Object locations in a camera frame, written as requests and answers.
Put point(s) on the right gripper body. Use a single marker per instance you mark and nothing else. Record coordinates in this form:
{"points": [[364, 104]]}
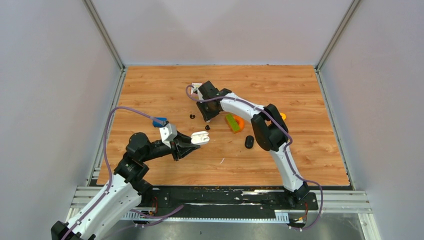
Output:
{"points": [[206, 105]]}

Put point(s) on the white earbud charging case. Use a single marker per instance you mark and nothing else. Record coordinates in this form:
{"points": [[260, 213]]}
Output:
{"points": [[200, 138]]}

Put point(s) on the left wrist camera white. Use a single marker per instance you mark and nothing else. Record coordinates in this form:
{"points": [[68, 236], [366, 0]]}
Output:
{"points": [[168, 133]]}

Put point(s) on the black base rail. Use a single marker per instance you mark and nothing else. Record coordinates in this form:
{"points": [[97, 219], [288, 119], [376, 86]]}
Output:
{"points": [[226, 202]]}

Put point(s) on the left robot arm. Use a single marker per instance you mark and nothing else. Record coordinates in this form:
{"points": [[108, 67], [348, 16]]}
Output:
{"points": [[127, 187]]}

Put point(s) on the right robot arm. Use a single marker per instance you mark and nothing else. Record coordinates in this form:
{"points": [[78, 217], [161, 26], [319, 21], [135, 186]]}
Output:
{"points": [[269, 129]]}

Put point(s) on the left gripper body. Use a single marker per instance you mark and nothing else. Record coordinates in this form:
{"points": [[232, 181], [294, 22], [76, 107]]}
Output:
{"points": [[173, 143]]}

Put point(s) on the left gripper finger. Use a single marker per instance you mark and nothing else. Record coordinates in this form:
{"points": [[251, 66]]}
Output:
{"points": [[188, 140], [183, 151]]}

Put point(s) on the black earbud charging case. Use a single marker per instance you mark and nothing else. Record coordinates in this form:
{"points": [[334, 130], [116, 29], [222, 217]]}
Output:
{"points": [[249, 142]]}

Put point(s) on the orange toy piece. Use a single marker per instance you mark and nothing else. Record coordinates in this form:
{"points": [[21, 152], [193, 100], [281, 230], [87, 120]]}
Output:
{"points": [[240, 121]]}

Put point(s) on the blue small object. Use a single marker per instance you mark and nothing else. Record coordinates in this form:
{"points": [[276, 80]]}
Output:
{"points": [[159, 122]]}

